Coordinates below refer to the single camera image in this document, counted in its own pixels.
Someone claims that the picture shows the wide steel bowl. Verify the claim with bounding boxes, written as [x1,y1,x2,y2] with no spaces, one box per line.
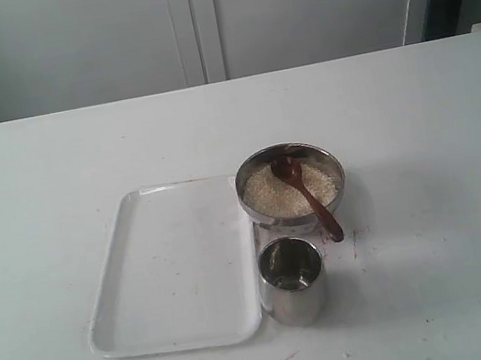
[234,143,345,235]

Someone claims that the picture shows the white cabinet doors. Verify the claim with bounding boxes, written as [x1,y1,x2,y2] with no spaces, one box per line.
[0,0,428,122]

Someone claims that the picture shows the brown wooden spoon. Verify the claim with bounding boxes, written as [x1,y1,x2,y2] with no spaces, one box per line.
[270,156,344,242]

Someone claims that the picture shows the white rectangular plastic tray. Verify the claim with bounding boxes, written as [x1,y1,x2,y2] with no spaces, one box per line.
[88,175,262,359]

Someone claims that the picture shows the small steel cup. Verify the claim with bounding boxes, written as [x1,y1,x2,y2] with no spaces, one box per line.
[257,236,327,327]

